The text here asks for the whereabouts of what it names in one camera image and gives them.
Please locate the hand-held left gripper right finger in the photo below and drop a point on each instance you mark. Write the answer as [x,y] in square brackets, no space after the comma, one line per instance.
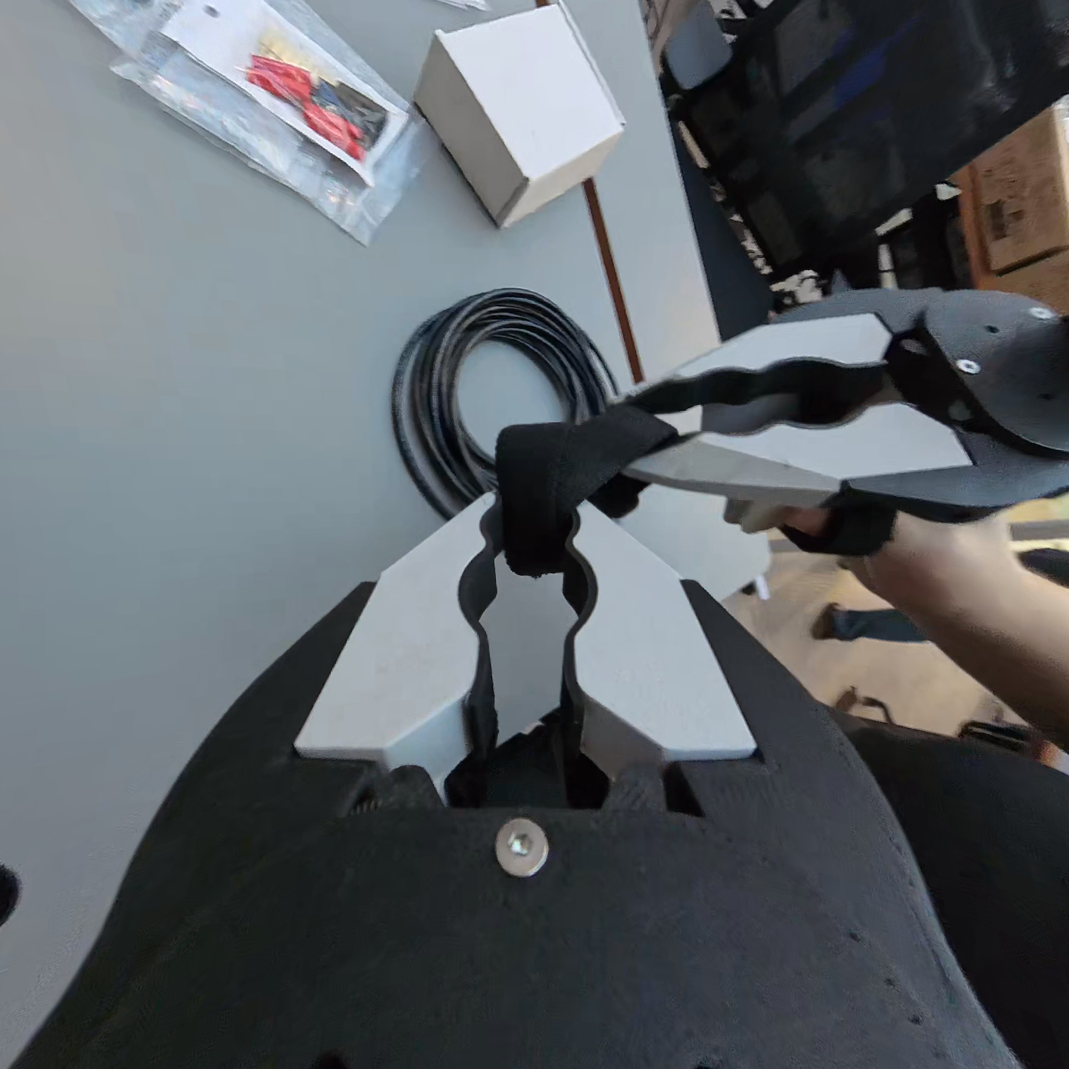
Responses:
[660,668]

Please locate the person's right forearm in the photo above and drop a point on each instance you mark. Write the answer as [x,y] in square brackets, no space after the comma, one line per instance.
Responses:
[1019,668]

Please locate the white cardboard box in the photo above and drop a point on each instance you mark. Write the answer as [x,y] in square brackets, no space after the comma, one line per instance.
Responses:
[518,100]

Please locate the brown cardboard box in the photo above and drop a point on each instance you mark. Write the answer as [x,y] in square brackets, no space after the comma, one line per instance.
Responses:
[1027,200]

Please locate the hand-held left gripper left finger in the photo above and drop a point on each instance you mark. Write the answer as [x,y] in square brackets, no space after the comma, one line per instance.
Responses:
[392,676]

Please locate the grey desk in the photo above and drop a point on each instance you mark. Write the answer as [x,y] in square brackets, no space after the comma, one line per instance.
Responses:
[167,417]

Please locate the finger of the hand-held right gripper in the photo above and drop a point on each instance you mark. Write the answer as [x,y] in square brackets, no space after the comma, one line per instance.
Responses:
[793,463]
[793,347]

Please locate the round black desk cap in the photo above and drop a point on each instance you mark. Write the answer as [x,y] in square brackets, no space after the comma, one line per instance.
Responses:
[7,894]

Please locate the small clear bag red parts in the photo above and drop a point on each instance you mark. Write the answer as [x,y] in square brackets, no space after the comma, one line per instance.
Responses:
[317,108]

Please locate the person's dark clothing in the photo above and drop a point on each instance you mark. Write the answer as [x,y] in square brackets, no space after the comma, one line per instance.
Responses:
[985,877]

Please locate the person's right hand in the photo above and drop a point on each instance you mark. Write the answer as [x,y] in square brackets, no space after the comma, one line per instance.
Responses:
[944,568]

